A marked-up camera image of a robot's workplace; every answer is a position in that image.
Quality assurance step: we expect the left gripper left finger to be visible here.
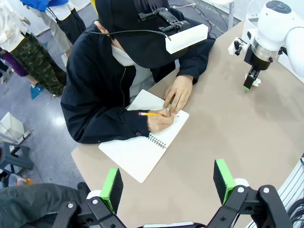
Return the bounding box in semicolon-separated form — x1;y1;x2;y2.
53;168;128;228

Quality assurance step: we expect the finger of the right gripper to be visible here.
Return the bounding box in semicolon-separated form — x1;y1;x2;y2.
243;66;261;92

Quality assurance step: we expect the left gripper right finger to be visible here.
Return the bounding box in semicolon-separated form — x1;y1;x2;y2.
206;158;295;228

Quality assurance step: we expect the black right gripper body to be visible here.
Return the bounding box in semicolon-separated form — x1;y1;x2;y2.
243;46;274;71

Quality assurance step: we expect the white spiral notebook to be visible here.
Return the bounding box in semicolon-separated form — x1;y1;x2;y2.
98;89;190;184

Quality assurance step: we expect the yellow pencil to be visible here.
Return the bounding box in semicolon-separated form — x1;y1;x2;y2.
138;112;180;118

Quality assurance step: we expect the person's right forearm black sleeve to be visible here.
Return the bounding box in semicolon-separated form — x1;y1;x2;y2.
68;108;152;145

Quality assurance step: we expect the person's left forearm black sleeve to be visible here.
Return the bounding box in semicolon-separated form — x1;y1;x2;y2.
175;39;217;85

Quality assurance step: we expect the person's left hand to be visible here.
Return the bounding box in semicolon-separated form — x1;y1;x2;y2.
163;75;193;114

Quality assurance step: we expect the person's right hand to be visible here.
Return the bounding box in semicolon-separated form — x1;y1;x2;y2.
147;108;176;133

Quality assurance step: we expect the dark grey clothed person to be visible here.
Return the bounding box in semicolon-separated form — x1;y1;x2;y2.
0;181;92;228

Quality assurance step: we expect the clear container with orange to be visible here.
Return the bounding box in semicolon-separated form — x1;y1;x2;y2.
8;173;34;188

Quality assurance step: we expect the grey plastic stool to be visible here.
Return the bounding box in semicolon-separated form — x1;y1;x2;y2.
0;140;34;178

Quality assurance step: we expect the white plastic storage box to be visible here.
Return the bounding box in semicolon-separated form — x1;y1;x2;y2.
0;112;31;144

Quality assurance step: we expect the person in black jacket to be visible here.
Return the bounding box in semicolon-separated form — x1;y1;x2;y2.
60;0;217;145

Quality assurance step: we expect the cream jacket mannequin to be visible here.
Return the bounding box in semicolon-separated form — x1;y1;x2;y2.
0;0;67;97

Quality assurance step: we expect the purple trousers mannequin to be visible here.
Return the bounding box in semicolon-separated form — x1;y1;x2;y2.
0;47;31;79

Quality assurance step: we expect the blue shirt mannequin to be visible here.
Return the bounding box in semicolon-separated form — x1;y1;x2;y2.
20;0;87;53

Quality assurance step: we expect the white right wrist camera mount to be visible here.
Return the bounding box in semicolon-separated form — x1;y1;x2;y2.
228;37;248;57

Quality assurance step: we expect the white cable bundle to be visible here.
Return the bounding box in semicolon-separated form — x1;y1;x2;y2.
276;154;304;228

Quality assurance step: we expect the head-mounted camera with white box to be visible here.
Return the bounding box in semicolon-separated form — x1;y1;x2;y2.
137;7;209;55

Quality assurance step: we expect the black cable bundle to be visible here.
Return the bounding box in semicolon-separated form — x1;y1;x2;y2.
288;198;304;228

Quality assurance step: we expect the black head camera cable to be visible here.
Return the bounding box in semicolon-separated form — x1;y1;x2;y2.
94;29;171;41

